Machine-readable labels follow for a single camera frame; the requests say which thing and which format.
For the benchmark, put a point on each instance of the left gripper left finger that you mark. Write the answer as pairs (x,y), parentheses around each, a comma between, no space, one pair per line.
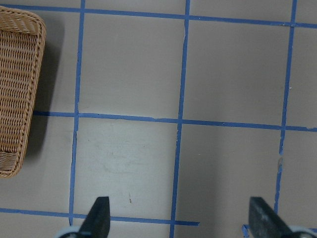
(97,222)

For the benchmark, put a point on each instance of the brown wicker basket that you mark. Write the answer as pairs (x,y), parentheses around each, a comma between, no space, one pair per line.
(22,45)

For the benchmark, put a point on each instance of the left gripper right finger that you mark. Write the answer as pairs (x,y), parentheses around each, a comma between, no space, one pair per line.
(264,222)

